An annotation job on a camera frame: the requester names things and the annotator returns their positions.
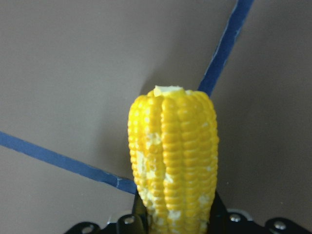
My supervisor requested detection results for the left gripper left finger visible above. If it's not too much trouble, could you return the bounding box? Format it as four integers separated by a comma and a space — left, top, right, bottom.
65, 193, 148, 234

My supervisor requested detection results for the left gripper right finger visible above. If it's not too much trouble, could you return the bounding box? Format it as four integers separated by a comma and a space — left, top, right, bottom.
207, 192, 311, 234

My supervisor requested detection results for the yellow corn cob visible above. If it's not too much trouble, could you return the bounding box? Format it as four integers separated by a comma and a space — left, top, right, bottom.
128, 86, 219, 234

